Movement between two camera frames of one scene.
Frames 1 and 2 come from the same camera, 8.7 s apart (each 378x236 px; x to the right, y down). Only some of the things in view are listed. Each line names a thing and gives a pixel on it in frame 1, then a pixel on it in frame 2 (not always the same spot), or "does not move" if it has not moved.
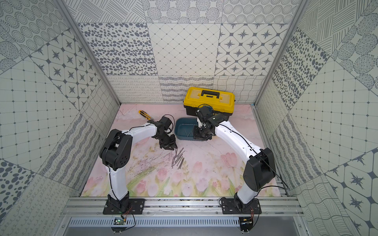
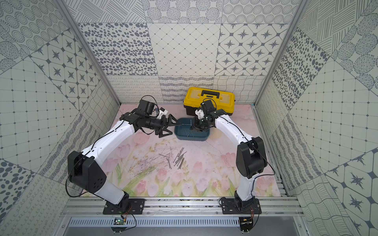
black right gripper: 197,136 to 195,126
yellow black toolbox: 222,102 does not move
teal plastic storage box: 184,129 does not move
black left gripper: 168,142 to 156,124
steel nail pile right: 179,167 does not move
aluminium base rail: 94,206 does not move
